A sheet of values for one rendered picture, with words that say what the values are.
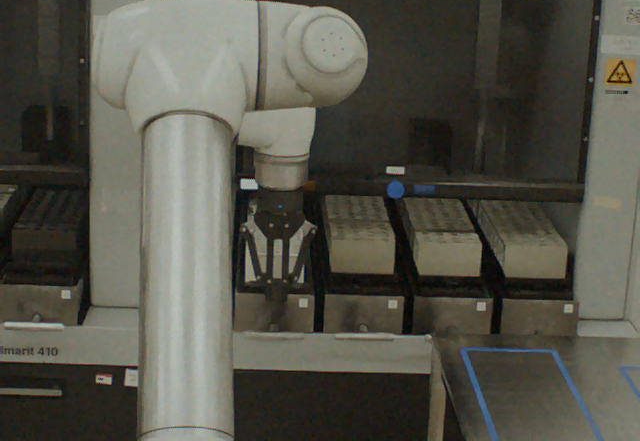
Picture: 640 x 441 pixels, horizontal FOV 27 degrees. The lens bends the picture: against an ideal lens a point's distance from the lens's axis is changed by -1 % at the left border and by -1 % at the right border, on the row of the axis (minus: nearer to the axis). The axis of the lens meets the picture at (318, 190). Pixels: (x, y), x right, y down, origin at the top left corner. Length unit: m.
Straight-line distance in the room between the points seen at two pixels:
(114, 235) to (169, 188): 0.90
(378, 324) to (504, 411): 0.51
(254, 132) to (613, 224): 0.68
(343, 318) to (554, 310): 0.36
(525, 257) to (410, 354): 0.27
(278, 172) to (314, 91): 0.60
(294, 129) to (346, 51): 0.61
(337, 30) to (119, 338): 0.95
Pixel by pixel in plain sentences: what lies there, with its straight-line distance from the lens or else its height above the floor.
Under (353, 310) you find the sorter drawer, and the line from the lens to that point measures 2.28.
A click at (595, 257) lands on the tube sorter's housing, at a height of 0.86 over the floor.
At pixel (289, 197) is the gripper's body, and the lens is 2.16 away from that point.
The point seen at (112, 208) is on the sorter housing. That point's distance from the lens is 2.33.
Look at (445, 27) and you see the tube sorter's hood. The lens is 2.26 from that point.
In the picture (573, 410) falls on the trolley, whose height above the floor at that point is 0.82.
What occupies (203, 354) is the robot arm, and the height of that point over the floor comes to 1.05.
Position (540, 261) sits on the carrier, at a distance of 2.38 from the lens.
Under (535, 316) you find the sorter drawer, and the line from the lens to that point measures 2.33.
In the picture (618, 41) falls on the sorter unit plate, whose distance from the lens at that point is 2.33.
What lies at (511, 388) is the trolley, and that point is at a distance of 1.92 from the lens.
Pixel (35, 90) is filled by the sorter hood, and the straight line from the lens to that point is 2.29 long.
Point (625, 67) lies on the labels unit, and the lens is 2.34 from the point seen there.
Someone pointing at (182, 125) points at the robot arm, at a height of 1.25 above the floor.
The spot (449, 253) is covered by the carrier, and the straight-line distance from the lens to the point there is 2.35.
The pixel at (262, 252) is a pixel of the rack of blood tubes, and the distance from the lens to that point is 2.30.
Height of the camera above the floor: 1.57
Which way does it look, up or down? 15 degrees down
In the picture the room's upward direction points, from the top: 3 degrees clockwise
